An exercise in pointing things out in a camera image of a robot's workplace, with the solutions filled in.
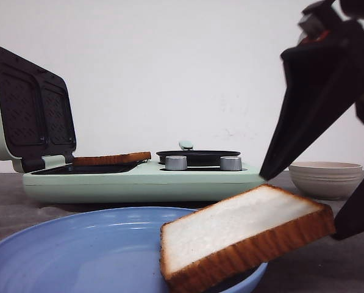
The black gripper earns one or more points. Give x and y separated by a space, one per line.
324 76

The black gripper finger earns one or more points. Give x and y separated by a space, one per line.
350 219

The white bread slice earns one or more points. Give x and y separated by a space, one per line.
202 249
112 160

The mint green sandwich maker lid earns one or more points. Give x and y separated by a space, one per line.
36 125

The mint green breakfast maker base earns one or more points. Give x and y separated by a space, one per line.
147 182

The beige ribbed ceramic bowl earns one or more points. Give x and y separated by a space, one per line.
326 180

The right silver control knob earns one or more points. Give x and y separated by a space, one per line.
230 163

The silver control knob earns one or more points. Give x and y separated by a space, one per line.
176 163
230 163

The left silver control knob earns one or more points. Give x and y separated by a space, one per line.
176 163

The blue plastic plate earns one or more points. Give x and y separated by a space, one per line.
113 250

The black frying pan green handle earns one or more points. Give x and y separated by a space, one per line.
196 158

